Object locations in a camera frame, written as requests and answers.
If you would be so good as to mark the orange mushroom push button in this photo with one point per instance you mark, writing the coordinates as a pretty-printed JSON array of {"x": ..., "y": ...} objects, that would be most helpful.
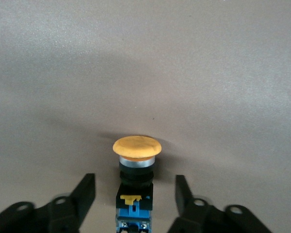
[{"x": 137, "y": 146}]

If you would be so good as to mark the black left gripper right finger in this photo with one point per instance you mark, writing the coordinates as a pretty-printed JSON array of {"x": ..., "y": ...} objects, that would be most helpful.
[{"x": 182, "y": 194}]

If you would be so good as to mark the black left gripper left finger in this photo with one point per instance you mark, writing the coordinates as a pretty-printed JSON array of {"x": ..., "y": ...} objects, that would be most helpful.
[{"x": 85, "y": 194}]

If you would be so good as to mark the brown table mat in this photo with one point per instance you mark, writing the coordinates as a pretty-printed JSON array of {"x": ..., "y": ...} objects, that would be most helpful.
[{"x": 145, "y": 60}]

